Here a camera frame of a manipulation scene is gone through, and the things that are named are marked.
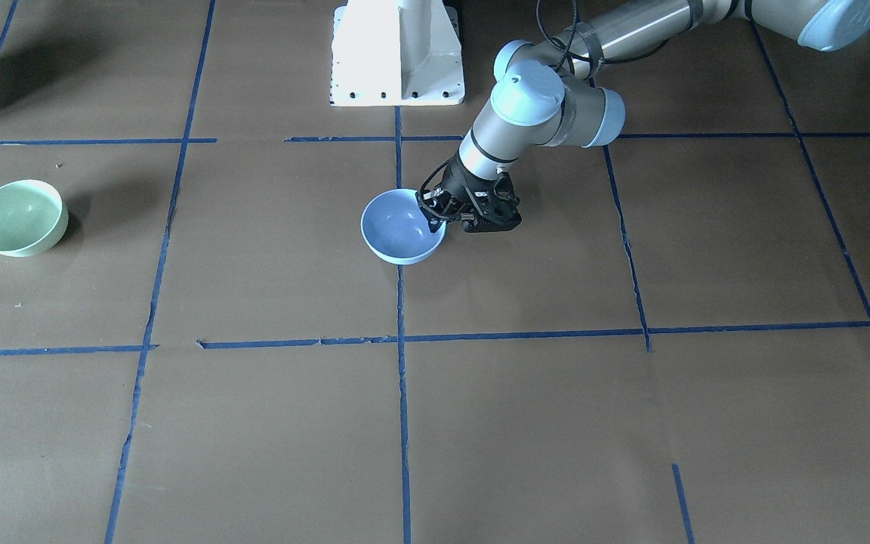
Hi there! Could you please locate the green bowl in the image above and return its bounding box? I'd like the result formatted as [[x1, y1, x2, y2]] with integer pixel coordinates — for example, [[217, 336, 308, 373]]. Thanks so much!
[[0, 179, 69, 258]]

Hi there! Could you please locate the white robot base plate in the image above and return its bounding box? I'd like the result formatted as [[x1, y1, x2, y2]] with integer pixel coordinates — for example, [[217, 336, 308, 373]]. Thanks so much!
[[329, 1, 466, 107]]

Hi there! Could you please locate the brown paper table cover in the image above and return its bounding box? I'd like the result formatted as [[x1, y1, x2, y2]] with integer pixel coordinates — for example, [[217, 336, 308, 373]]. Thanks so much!
[[0, 1, 870, 543]]

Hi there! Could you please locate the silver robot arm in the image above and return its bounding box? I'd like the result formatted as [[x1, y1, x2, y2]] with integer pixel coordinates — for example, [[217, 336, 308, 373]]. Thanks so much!
[[415, 1, 870, 232]]

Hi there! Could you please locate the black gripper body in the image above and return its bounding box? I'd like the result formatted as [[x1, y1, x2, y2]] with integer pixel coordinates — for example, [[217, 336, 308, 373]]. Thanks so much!
[[435, 159, 496, 220]]

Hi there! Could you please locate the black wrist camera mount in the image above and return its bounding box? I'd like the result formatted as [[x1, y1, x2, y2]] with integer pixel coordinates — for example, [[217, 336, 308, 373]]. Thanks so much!
[[461, 172, 522, 233]]

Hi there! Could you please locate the blue bowl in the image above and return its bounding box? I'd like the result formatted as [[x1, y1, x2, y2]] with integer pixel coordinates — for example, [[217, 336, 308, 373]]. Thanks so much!
[[359, 188, 446, 265]]

